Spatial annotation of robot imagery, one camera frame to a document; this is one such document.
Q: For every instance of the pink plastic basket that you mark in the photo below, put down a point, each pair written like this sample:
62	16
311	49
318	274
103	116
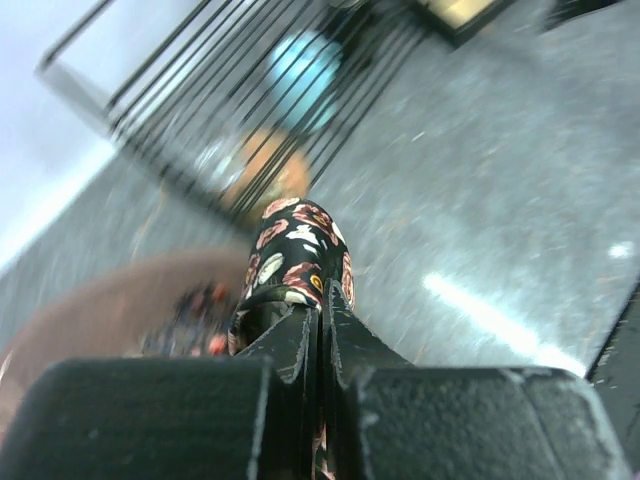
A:
108	315

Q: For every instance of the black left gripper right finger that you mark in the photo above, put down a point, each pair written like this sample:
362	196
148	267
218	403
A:
349	348

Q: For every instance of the black wire rack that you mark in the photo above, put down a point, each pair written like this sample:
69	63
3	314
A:
194	85

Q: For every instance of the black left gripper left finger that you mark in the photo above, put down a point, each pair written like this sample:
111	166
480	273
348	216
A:
282	444

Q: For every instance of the wooden tie storage box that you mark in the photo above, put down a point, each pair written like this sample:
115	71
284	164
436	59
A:
457	21

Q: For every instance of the dark floral tie in basket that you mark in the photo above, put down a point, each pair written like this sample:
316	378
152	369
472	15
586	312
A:
198	326

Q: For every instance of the black floral rose tie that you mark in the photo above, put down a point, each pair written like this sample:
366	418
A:
298	248

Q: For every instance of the brown ceramic bowl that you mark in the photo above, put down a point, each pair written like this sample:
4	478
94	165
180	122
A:
274	167

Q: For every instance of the light blue mug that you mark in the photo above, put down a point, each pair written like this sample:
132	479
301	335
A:
301	72

